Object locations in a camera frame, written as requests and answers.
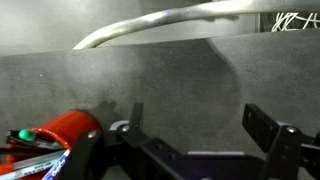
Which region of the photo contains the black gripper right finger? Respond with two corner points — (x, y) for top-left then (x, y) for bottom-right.
(242, 103), (320, 180)

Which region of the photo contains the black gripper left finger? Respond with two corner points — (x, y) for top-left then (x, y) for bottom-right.
(59, 102), (188, 180)

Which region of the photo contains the black lid marker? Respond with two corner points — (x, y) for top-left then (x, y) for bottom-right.
(4, 129), (21, 143)

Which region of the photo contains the green lid marker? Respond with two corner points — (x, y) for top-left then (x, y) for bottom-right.
(17, 128), (65, 150)

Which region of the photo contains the white grey marker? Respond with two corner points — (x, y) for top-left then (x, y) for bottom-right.
(0, 149), (68, 180)

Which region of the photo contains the orange cup with handle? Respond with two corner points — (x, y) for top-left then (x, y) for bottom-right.
(0, 109), (103, 180)

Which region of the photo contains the white looped cable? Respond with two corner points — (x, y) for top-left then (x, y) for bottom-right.
(270, 12), (320, 33)

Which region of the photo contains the curved steel dishwasher handle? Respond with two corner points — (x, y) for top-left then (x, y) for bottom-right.
(72, 0), (320, 51)

